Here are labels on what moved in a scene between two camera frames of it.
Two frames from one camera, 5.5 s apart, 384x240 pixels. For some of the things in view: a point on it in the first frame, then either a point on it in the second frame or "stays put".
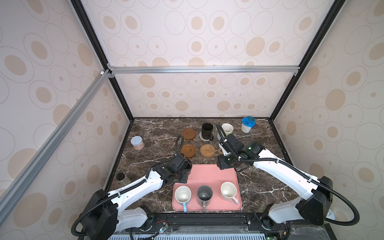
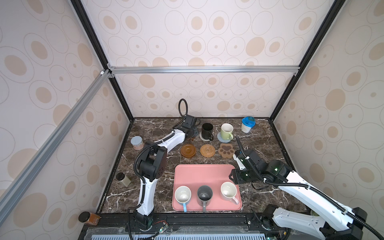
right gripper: [221, 165] → [234, 177]
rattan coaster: [207, 150] stays put
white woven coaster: [201, 137] stays put
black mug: [207, 131] stays put
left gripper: [184, 179] → [195, 131]
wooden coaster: [188, 150] stays put
